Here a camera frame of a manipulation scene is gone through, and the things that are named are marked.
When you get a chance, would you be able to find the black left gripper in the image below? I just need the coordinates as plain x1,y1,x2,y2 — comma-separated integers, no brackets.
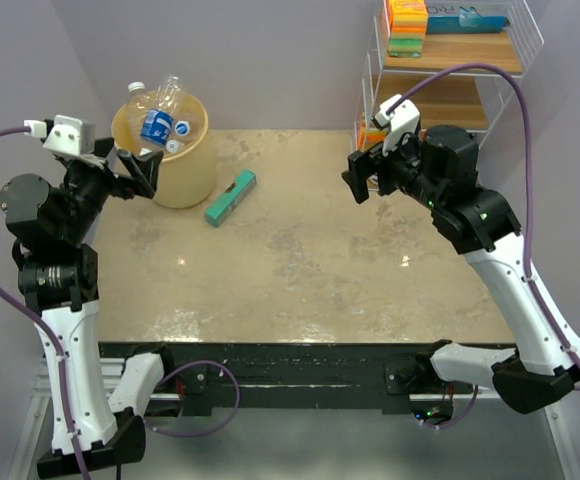
61,136,162,239

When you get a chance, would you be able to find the stacked colourful sponges top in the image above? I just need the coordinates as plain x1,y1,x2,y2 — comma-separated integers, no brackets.
385,0,428,58

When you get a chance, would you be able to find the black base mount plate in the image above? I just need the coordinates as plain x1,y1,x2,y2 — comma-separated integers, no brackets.
97,342,516,419

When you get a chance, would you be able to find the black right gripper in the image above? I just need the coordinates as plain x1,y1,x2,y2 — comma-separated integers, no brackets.
343,126,445,210

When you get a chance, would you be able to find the blue box on shelf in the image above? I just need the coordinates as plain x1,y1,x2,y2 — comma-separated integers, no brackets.
426,2,510,35

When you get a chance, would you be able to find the slim clear bottle white cap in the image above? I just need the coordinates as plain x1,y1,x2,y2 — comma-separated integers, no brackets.
172,115,204,142

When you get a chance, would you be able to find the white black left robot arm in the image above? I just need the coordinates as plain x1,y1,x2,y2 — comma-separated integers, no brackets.
0,138,177,479

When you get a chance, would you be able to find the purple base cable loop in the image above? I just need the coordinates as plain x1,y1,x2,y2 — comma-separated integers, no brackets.
142,360,241,440

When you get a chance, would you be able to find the teal rectangular box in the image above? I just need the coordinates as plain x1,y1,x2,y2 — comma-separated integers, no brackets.
205,169,257,228

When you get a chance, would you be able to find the blue label clear bottle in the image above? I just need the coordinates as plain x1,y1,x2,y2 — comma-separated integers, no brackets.
139,75,187,151

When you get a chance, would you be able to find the yellow plastic bin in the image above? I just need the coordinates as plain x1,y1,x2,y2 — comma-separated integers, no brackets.
111,94,217,209

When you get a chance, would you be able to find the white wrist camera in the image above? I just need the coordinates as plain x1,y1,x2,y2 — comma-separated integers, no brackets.
372,94,420,156
23,115,105,169

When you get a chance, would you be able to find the sponge pack bottom shelf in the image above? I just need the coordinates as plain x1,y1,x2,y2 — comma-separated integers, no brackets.
355,120,386,150

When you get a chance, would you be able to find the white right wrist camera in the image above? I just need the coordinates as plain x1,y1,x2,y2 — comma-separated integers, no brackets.
372,94,420,156

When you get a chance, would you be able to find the large clear square bottle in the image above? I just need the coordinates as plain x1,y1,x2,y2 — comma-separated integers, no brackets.
125,81,154,152

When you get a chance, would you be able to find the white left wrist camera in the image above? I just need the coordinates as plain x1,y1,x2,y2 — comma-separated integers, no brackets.
23,115,105,169

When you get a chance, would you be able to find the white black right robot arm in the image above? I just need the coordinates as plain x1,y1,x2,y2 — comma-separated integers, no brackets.
342,125,580,414

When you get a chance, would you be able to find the white wire shelf rack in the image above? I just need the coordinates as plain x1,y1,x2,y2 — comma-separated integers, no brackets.
354,0,545,151

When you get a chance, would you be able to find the crushed clear bottle white cap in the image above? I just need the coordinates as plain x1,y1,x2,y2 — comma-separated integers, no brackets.
166,140,179,153

